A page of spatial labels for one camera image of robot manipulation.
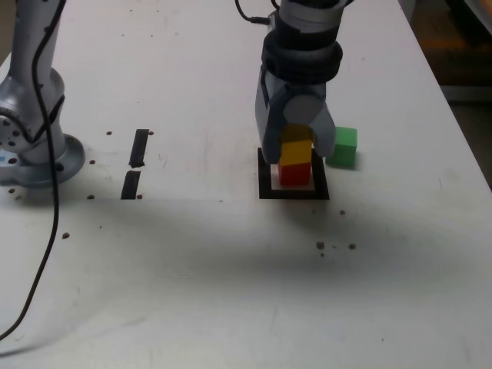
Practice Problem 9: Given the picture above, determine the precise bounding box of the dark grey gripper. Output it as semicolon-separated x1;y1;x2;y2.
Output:
254;70;338;165

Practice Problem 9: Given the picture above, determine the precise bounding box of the yellow cube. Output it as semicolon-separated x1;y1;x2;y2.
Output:
280;123;313;167

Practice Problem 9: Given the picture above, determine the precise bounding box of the red cube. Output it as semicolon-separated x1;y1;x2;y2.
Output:
277;161;311;186

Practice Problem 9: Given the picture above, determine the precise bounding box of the green cube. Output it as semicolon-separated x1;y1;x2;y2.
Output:
325;126;358;169

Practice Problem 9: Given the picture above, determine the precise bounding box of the black tape square outline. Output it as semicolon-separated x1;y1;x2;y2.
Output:
257;147;331;201

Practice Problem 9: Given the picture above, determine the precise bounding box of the black tape strip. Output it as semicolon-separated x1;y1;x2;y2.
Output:
120;128;150;201

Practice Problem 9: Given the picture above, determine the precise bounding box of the thin black camera cable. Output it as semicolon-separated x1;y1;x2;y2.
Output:
234;0;278;26

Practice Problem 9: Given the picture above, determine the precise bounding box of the long black cable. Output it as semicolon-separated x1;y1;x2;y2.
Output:
0;0;68;340

